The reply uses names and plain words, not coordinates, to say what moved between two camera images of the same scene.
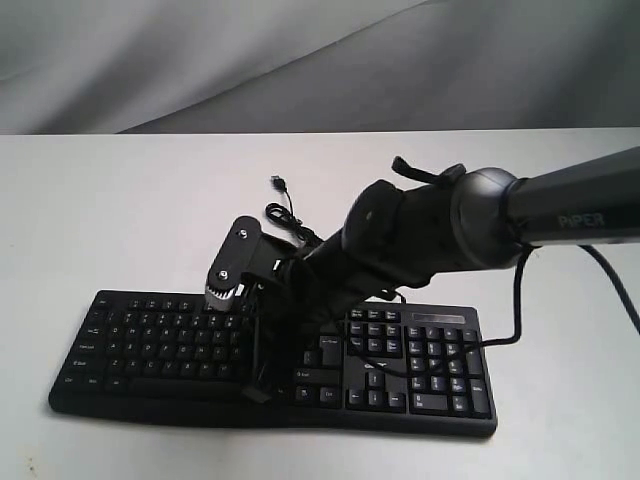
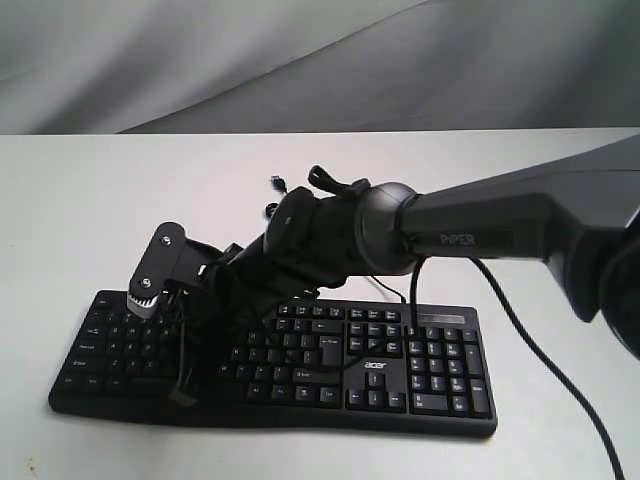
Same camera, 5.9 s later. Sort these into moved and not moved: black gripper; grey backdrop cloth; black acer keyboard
Moved: black gripper
Not moved: grey backdrop cloth; black acer keyboard
